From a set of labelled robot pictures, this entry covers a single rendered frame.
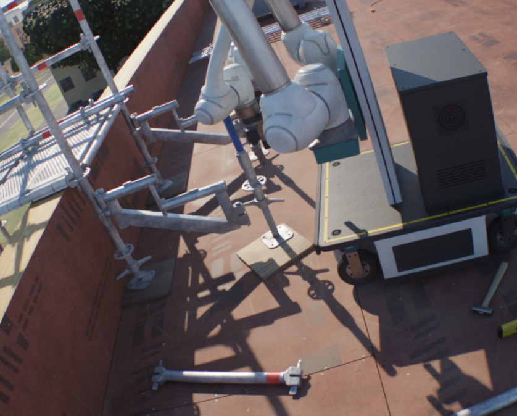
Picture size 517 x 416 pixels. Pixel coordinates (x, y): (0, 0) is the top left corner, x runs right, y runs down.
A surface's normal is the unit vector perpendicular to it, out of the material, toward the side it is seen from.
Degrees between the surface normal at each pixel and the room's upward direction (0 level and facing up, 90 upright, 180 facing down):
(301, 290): 0
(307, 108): 77
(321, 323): 0
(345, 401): 0
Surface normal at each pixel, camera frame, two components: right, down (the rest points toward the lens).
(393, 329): -0.34, -0.79
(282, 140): -0.44, 0.69
